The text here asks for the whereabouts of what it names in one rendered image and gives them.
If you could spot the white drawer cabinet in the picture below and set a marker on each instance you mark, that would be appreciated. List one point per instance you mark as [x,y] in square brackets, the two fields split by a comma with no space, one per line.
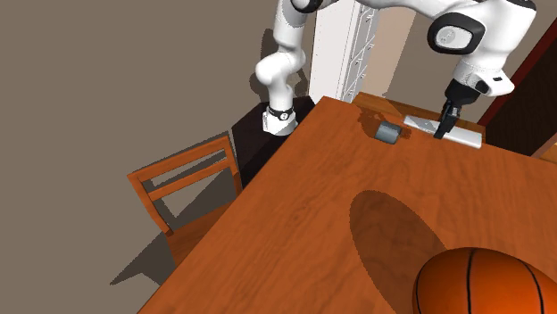
[330,52]

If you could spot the wooden chair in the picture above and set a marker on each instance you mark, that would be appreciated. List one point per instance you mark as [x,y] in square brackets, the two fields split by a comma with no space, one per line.
[182,160]

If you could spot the dark robot stand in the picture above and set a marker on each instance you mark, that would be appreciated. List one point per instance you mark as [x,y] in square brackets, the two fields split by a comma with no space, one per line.
[252,139]

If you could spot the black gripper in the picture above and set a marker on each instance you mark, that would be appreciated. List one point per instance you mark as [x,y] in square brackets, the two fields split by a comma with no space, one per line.
[460,93]

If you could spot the orange basketball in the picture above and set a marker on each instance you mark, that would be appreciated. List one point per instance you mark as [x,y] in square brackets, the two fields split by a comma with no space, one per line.
[478,287]

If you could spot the dark door with red frame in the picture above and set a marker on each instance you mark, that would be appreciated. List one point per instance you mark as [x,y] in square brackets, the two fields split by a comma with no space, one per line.
[526,113]

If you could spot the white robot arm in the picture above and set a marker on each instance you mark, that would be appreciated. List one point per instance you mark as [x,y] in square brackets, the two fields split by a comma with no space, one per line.
[283,48]

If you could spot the wooden table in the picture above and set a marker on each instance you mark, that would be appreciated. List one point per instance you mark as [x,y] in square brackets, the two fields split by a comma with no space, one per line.
[304,195]

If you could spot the grey cylinder cup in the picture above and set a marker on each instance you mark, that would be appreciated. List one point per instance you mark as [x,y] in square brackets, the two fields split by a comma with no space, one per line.
[387,132]

